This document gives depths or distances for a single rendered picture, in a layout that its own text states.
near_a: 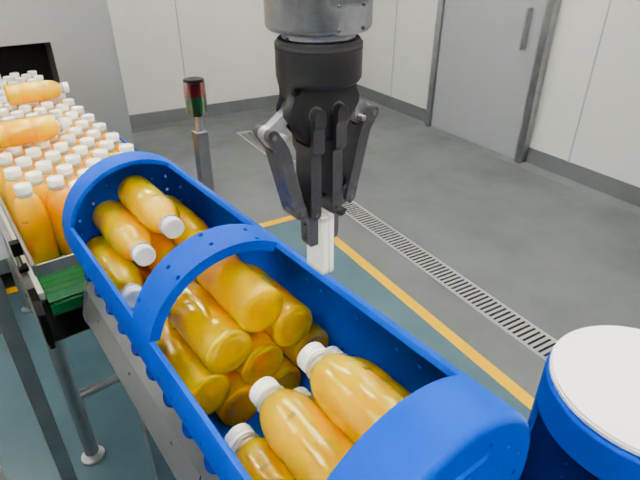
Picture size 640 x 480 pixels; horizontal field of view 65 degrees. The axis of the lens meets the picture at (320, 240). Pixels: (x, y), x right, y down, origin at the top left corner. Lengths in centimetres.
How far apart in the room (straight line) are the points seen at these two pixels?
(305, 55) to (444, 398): 33
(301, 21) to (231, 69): 530
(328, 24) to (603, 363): 69
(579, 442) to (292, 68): 64
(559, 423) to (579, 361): 11
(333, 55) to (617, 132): 383
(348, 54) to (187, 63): 514
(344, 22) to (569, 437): 65
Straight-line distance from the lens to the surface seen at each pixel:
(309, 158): 47
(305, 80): 43
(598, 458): 84
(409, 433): 47
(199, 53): 557
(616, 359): 93
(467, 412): 50
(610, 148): 423
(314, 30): 41
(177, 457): 93
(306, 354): 62
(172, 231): 94
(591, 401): 84
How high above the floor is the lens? 159
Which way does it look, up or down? 30 degrees down
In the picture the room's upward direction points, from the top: straight up
